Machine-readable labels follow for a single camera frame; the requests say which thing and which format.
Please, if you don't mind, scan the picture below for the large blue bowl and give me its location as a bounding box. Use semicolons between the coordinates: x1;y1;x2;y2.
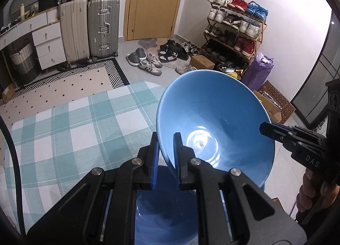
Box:
156;69;275;187

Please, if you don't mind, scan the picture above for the right hand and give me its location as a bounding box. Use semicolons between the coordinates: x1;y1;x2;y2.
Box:
296;169;339;213

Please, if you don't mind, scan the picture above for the open cardboard box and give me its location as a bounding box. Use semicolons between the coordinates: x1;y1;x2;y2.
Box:
253;90;282;123

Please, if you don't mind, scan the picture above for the purple bag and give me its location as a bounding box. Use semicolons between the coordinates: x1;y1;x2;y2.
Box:
241;52;274;91

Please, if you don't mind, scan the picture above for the teal plaid tablecloth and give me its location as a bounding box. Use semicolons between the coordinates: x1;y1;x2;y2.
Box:
11;82;164;229

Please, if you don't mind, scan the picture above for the small brown cardboard box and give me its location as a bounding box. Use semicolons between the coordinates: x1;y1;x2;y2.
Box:
190;55;215;69

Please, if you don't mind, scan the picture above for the black white patterned rug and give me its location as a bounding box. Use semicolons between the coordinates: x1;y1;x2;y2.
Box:
0;58;131;113

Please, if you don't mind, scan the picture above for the wooden shoe rack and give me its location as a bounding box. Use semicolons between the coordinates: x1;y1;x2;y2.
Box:
201;2;267;76

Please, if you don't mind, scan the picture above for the white drawer desk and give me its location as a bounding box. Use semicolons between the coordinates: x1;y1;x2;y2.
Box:
1;7;66;86

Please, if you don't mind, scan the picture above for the woven laundry basket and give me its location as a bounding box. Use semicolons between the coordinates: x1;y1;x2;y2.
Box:
10;38;40;85

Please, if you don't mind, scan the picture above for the silver aluminium suitcase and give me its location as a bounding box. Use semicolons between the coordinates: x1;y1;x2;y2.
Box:
87;0;120;58

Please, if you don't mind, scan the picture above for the beige suitcase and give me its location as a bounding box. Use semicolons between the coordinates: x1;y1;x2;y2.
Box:
59;0;90;63

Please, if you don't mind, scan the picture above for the wooden door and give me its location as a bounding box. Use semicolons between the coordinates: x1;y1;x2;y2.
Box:
123;0;181;41

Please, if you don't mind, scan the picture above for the black cable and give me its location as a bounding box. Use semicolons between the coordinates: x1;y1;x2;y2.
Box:
0;114;27;238

